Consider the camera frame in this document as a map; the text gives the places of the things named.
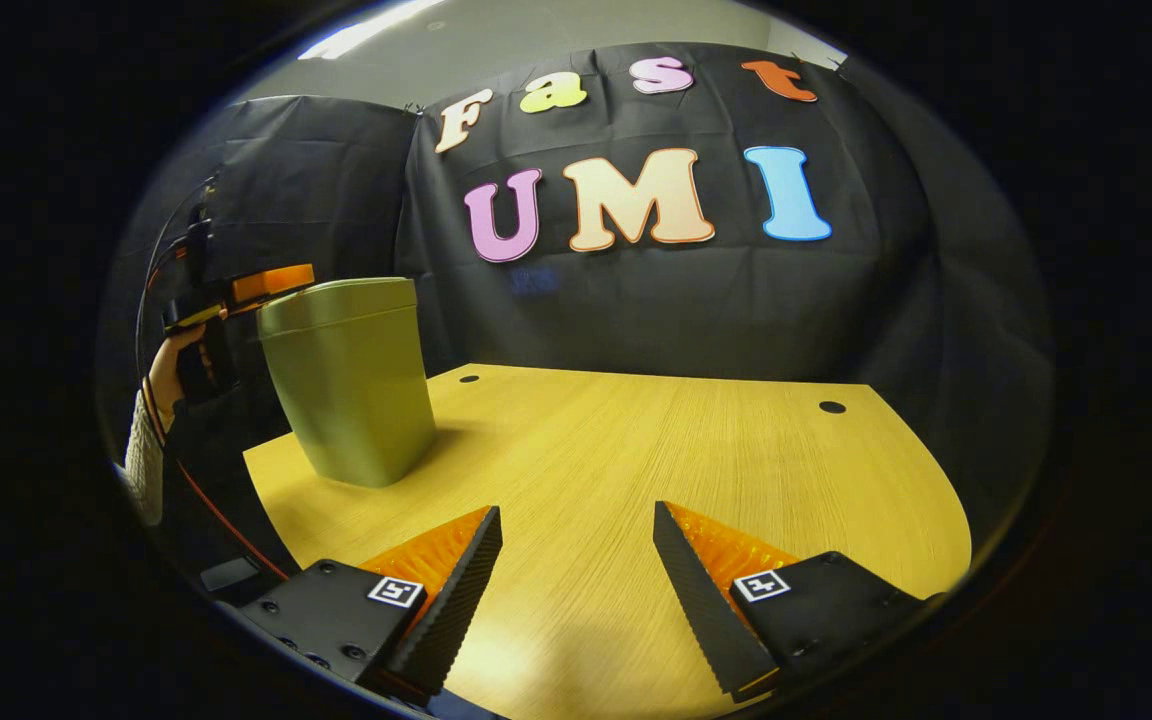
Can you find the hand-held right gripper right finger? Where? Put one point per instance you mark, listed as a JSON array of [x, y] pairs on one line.
[[701, 600]]

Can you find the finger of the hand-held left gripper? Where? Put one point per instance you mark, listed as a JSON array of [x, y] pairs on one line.
[[271, 283]]

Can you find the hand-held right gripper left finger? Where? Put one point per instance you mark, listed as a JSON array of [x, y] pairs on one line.
[[461, 600]]

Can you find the green desktop garbage bin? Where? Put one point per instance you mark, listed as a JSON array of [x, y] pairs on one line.
[[351, 390]]

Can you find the wooden desktop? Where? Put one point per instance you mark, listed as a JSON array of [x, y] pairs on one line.
[[636, 450]]

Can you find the black backdrop cloth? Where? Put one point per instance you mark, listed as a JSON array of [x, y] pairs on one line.
[[636, 300]]

